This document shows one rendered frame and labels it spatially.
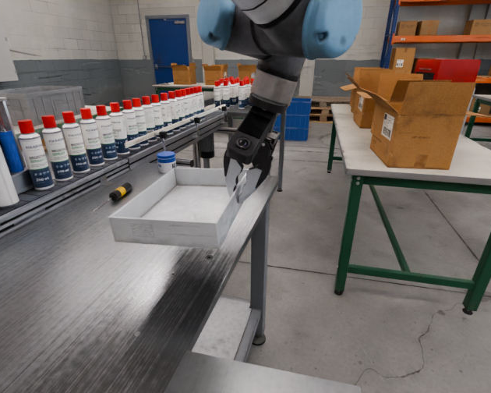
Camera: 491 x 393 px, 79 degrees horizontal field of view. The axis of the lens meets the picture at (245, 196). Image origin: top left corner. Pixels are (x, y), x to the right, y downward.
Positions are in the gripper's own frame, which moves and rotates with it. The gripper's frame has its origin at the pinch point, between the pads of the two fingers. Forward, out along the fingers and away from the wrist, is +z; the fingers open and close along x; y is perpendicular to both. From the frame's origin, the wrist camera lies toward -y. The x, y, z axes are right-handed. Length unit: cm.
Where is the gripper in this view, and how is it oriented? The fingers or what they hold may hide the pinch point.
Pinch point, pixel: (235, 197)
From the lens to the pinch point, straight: 61.5
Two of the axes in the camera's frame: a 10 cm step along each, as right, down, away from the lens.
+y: 2.7, -4.0, 8.8
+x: -9.2, -3.7, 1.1
